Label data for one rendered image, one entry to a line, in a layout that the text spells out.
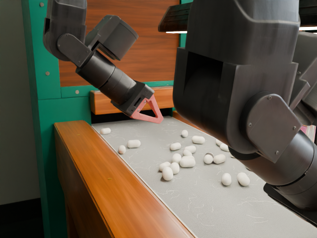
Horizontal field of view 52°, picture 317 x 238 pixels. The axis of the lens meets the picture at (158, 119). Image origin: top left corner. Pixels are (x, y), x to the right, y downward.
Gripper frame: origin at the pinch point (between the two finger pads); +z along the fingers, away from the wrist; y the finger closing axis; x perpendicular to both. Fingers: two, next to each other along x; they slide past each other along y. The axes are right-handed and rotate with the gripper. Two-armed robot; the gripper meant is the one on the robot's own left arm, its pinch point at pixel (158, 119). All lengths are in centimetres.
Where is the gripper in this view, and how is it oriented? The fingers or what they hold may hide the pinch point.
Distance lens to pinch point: 68.3
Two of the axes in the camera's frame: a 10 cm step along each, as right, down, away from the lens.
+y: -4.1, -2.3, 8.8
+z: 6.9, 5.5, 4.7
